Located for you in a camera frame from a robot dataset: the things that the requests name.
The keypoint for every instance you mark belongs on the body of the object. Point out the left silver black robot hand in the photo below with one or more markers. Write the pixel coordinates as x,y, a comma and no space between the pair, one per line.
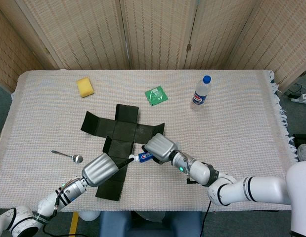
99,170

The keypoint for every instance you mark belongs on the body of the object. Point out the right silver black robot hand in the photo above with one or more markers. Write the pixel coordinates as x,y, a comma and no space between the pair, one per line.
160,146

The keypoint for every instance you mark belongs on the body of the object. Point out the blue white toothpaste tube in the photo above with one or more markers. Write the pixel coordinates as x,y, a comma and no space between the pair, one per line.
143,156

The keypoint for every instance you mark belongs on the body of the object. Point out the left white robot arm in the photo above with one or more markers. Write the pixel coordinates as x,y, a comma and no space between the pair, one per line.
44,205

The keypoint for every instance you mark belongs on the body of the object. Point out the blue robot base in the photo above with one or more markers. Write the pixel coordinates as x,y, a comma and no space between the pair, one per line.
152,227

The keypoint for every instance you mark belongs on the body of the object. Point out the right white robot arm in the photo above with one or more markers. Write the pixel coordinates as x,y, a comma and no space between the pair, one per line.
241,190

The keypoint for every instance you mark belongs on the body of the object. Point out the clear bottle with blue cap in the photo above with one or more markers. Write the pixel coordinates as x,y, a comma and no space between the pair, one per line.
201,95

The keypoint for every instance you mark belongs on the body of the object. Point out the metal spoon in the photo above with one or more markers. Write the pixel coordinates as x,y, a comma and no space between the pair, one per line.
77,158

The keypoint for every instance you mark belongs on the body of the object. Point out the black unfolded cross-shaped box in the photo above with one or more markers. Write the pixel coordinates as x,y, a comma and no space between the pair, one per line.
120,133

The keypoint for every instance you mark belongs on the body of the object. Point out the white round table foot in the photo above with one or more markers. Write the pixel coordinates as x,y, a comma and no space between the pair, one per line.
89,216

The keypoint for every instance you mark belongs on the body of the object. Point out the green plastic packet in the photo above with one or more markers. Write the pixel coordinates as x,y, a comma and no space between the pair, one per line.
156,95

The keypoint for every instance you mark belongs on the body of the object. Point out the yellow floor tape strip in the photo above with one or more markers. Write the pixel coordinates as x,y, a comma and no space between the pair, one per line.
73,225

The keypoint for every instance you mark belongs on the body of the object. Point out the white woven tablecloth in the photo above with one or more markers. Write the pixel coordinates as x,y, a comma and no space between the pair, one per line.
229,123

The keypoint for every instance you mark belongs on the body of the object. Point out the yellow sponge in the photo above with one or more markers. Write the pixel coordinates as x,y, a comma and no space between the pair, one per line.
85,87

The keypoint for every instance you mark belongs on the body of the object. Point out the bamboo folding screen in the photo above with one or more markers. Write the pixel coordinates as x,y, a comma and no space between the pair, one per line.
155,32

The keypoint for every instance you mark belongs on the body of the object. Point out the black box on floor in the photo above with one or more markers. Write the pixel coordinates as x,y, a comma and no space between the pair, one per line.
302,138

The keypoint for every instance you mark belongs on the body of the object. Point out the white sneaker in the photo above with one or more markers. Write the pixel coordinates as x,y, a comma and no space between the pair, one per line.
304,151

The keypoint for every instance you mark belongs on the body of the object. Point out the white power strip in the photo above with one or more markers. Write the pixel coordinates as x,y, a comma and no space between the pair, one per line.
302,98

